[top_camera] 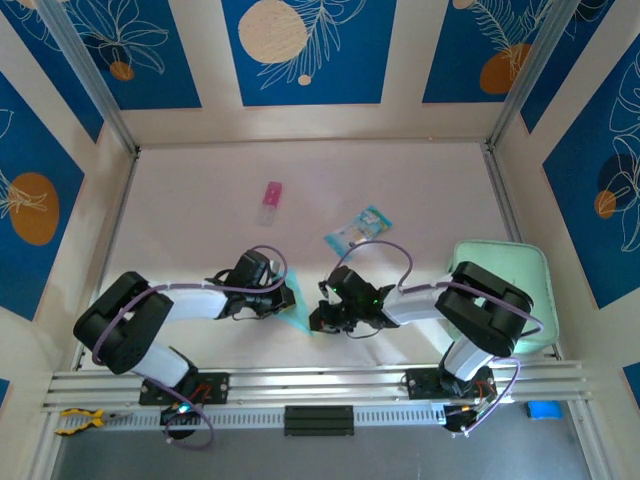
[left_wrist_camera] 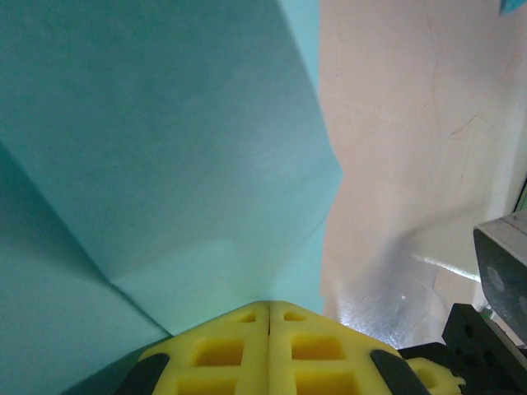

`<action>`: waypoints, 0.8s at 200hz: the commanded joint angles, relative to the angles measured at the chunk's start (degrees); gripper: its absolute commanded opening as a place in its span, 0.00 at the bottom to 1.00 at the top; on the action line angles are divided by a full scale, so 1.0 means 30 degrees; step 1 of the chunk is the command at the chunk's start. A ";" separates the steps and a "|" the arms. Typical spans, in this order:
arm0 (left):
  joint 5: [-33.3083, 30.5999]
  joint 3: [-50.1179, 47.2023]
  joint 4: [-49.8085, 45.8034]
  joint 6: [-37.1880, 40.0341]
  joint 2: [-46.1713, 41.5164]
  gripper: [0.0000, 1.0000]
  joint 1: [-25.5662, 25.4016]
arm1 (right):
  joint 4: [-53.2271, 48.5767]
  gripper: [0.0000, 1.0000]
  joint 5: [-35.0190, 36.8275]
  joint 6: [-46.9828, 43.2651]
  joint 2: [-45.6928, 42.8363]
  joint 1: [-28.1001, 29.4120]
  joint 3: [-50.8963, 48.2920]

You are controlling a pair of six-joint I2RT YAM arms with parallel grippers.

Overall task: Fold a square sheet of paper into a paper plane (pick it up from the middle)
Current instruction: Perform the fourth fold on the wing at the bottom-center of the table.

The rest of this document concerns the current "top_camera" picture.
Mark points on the light blue cloth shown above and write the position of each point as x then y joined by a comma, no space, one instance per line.
302,311

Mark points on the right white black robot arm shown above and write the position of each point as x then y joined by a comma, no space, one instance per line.
410,308

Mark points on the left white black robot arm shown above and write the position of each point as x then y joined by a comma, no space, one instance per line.
200,303

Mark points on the blue white snack packet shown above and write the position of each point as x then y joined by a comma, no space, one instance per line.
362,225

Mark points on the clear bottle with pink cap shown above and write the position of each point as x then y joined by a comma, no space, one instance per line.
270,200

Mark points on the black ribbed block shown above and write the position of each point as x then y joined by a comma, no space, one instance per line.
320,420

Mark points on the mint green zip pouch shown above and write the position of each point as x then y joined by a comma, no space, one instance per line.
544,300

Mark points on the yellow black pliers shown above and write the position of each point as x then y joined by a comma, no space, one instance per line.
97,417

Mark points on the small blue block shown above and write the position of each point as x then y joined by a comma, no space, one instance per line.
545,411

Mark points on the aluminium mounting rail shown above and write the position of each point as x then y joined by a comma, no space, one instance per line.
310,382

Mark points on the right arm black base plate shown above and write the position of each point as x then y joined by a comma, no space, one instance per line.
422,382

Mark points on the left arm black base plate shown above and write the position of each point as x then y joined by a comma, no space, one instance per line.
215,387

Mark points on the aluminium table edge rail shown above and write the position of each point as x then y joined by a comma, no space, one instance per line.
502,200
118,225

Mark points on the aluminium frame post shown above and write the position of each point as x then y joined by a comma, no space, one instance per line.
530,65
85,65

